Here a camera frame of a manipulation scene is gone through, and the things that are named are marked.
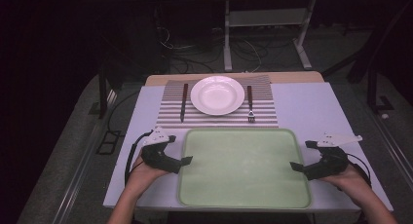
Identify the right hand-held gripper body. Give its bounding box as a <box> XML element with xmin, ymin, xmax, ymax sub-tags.
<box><xmin>316</xmin><ymin>131</ymin><xmax>363</xmax><ymax>178</ymax></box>

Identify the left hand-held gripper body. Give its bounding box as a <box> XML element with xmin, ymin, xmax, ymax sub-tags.
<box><xmin>141</xmin><ymin>126</ymin><xmax>170</xmax><ymax>169</ymax></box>

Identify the person's left hand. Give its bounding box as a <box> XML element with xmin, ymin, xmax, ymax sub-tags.
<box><xmin>127</xmin><ymin>153</ymin><xmax>170</xmax><ymax>195</ymax></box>

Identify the person's right hand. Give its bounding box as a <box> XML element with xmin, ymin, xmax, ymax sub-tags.
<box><xmin>319</xmin><ymin>165</ymin><xmax>373</xmax><ymax>208</ymax></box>

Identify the striped placemat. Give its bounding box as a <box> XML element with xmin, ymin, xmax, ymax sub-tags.
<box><xmin>155</xmin><ymin>74</ymin><xmax>280</xmax><ymax>130</ymax></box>

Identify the white round plate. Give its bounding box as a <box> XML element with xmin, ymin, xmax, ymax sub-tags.
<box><xmin>190</xmin><ymin>75</ymin><xmax>245</xmax><ymax>117</ymax></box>

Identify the light green tray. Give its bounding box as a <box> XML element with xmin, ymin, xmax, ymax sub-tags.
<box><xmin>176</xmin><ymin>128</ymin><xmax>313</xmax><ymax>209</ymax></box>

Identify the dark metal stand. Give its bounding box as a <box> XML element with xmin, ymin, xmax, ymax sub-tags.
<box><xmin>96</xmin><ymin>63</ymin><xmax>119</xmax><ymax>120</ymax></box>
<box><xmin>365</xmin><ymin>67</ymin><xmax>395</xmax><ymax>114</ymax></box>

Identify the white metal stand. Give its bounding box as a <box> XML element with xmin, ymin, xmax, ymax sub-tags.
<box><xmin>223</xmin><ymin>0</ymin><xmax>318</xmax><ymax>72</ymax></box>

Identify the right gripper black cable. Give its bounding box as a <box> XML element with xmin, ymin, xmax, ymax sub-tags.
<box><xmin>346</xmin><ymin>152</ymin><xmax>373</xmax><ymax>188</ymax></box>

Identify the brown-handled knife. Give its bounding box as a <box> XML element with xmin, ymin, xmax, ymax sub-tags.
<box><xmin>179</xmin><ymin>83</ymin><xmax>190</xmax><ymax>124</ymax></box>

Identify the black floor frame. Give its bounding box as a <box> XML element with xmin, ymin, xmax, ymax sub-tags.
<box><xmin>95</xmin><ymin>130</ymin><xmax>123</xmax><ymax>156</ymax></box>

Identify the thin black floor cable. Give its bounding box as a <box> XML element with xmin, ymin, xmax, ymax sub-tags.
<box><xmin>106</xmin><ymin>90</ymin><xmax>141</xmax><ymax>134</ymax></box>

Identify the metal floor rail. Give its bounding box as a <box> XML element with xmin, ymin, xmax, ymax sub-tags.
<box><xmin>52</xmin><ymin>89</ymin><xmax>119</xmax><ymax>224</ymax></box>
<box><xmin>366</xmin><ymin>106</ymin><xmax>413</xmax><ymax>188</ymax></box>

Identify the brown-handled fork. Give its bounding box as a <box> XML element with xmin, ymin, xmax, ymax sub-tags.
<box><xmin>246</xmin><ymin>85</ymin><xmax>256</xmax><ymax>124</ymax></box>

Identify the tangle of floor cables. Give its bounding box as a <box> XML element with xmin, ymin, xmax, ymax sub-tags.
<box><xmin>157</xmin><ymin>24</ymin><xmax>263</xmax><ymax>74</ymax></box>

